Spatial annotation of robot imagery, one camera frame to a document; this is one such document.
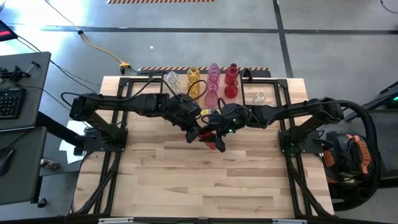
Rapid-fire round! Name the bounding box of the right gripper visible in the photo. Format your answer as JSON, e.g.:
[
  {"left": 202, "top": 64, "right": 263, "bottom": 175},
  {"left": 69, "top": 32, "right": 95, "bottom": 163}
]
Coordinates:
[{"left": 210, "top": 104, "right": 251, "bottom": 139}]

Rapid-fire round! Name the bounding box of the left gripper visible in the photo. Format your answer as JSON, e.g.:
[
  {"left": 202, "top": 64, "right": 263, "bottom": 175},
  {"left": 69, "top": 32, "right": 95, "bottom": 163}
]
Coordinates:
[{"left": 166, "top": 93, "right": 208, "bottom": 140}]

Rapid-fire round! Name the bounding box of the squat red glass vase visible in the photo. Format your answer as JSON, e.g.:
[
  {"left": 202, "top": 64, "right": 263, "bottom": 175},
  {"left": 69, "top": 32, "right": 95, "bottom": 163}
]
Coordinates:
[{"left": 198, "top": 132, "right": 218, "bottom": 151}]

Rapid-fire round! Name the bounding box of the pink ribbed flared vase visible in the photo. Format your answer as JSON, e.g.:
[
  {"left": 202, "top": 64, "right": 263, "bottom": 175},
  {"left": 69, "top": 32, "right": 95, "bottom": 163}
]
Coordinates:
[{"left": 204, "top": 83, "right": 220, "bottom": 108}]

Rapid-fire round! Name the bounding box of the round red glass vase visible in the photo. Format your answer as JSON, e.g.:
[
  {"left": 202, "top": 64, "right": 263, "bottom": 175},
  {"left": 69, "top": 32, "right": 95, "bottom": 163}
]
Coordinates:
[{"left": 224, "top": 80, "right": 239, "bottom": 100}]

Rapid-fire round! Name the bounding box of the yellow ribbed glass vase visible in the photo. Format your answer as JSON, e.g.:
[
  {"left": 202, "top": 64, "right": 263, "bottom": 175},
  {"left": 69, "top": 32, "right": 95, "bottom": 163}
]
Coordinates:
[
  {"left": 187, "top": 77, "right": 201, "bottom": 93},
  {"left": 187, "top": 67, "right": 201, "bottom": 81}
]

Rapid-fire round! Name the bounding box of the clear ribbed glass bottle vase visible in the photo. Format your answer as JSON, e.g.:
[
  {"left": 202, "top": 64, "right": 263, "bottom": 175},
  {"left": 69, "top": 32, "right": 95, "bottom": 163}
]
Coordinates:
[{"left": 251, "top": 91, "right": 267, "bottom": 106}]

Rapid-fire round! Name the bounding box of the tall red glass vase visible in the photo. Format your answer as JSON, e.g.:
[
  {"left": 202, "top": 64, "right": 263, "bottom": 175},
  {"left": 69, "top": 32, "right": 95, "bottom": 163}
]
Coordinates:
[{"left": 224, "top": 63, "right": 239, "bottom": 83}]

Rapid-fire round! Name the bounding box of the clear bulbous glass vase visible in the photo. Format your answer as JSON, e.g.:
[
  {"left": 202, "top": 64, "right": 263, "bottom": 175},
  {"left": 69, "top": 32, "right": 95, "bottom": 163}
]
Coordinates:
[{"left": 166, "top": 70, "right": 180, "bottom": 88}]

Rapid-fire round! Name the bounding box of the tall pink glass vase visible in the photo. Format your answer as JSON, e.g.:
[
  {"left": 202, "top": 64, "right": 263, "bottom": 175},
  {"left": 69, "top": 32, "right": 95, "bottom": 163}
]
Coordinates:
[{"left": 207, "top": 63, "right": 221, "bottom": 78}]

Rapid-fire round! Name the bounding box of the white paper sheet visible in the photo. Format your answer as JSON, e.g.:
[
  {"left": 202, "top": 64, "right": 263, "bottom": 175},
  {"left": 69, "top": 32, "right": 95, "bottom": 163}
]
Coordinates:
[{"left": 58, "top": 120, "right": 94, "bottom": 165}]

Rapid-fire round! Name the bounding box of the black and orange machine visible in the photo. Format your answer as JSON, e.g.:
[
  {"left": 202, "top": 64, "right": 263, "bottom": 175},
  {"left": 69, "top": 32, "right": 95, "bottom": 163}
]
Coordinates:
[{"left": 322, "top": 130, "right": 374, "bottom": 200}]

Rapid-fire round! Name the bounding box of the small dark bottle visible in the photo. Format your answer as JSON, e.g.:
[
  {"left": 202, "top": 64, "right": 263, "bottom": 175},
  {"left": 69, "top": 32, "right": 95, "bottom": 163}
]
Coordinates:
[{"left": 39, "top": 157, "right": 60, "bottom": 171}]

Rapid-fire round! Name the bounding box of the black stand with green light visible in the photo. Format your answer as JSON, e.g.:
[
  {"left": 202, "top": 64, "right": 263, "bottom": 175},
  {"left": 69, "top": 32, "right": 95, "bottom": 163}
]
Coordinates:
[{"left": 362, "top": 80, "right": 398, "bottom": 110}]

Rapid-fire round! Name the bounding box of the grey desk with keyboard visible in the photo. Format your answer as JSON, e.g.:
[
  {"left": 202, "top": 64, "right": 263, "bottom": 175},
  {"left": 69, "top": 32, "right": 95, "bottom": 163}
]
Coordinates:
[{"left": 0, "top": 51, "right": 52, "bottom": 132}]

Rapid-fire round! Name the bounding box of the grey desk with mouse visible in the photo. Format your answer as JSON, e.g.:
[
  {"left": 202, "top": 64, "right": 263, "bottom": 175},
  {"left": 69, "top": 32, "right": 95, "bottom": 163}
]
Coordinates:
[{"left": 0, "top": 126, "right": 48, "bottom": 206}]

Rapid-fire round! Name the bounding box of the backlit black keyboard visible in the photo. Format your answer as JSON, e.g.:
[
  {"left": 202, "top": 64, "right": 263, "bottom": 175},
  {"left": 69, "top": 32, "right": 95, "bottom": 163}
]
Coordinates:
[{"left": 0, "top": 88, "right": 27, "bottom": 121}]

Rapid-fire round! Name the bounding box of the black desk clamp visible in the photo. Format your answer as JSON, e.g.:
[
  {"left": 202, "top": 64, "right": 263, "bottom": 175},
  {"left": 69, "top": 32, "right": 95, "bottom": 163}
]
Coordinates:
[{"left": 0, "top": 60, "right": 41, "bottom": 84}]

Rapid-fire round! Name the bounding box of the black computer mouse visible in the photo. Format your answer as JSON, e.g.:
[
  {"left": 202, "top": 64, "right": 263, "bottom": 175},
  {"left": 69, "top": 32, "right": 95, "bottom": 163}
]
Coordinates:
[{"left": 0, "top": 147, "right": 16, "bottom": 177}]

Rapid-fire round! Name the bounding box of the black device with red screen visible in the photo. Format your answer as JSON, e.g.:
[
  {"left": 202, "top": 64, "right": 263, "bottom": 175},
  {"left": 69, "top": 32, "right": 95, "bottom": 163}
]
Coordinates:
[{"left": 0, "top": 19, "right": 19, "bottom": 42}]

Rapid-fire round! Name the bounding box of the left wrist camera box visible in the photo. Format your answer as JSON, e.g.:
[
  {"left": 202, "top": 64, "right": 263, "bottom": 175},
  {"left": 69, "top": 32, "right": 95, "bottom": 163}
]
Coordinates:
[{"left": 185, "top": 126, "right": 201, "bottom": 144}]

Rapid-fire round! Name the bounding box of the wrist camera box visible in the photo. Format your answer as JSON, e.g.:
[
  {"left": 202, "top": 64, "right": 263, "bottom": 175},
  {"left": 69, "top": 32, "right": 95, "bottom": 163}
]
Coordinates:
[
  {"left": 185, "top": 126, "right": 201, "bottom": 144},
  {"left": 214, "top": 136, "right": 227, "bottom": 154}
]

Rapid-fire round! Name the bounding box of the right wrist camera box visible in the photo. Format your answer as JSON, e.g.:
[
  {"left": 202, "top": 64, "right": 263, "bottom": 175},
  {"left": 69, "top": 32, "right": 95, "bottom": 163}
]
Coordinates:
[{"left": 214, "top": 136, "right": 227, "bottom": 154}]

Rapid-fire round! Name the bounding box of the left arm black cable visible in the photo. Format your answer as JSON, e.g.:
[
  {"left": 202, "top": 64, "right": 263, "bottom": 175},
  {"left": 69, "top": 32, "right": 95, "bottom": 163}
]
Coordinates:
[{"left": 127, "top": 77, "right": 208, "bottom": 103}]

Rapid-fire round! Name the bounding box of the wooden shelf with black frame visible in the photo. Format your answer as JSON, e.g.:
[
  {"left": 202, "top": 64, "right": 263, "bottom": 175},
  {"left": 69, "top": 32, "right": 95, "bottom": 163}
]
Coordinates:
[{"left": 159, "top": 72, "right": 246, "bottom": 121}]

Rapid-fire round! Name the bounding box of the black aluminium table frame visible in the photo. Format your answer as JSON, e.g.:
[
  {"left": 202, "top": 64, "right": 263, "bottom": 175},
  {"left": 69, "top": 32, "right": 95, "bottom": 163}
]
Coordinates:
[{"left": 70, "top": 75, "right": 335, "bottom": 224}]

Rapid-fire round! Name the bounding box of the hazard striped cable cover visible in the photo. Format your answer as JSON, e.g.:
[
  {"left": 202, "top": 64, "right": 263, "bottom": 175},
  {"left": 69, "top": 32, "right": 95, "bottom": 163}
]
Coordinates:
[{"left": 137, "top": 66, "right": 271, "bottom": 78}]

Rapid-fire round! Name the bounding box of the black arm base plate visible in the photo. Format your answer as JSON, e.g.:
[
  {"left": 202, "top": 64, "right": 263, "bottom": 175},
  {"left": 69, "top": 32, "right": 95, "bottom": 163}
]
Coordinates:
[
  {"left": 82, "top": 129, "right": 129, "bottom": 153},
  {"left": 279, "top": 129, "right": 325, "bottom": 156}
]

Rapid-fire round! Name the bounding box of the yellow extension cable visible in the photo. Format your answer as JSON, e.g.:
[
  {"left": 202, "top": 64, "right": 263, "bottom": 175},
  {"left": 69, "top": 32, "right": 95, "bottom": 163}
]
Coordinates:
[{"left": 43, "top": 0, "right": 131, "bottom": 70}]

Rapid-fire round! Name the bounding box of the silver table edge bracket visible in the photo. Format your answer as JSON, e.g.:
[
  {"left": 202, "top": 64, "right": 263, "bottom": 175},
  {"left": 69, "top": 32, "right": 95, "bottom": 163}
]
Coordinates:
[
  {"left": 98, "top": 217, "right": 135, "bottom": 224},
  {"left": 272, "top": 218, "right": 308, "bottom": 224}
]

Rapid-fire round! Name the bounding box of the black corrugated hose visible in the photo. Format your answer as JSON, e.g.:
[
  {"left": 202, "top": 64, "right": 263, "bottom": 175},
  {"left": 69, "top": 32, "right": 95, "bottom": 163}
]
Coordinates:
[{"left": 322, "top": 99, "right": 382, "bottom": 212}]

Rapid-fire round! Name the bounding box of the black floor cable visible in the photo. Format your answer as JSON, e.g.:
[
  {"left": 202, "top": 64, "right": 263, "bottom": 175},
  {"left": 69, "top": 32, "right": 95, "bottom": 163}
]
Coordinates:
[{"left": 379, "top": 0, "right": 398, "bottom": 15}]

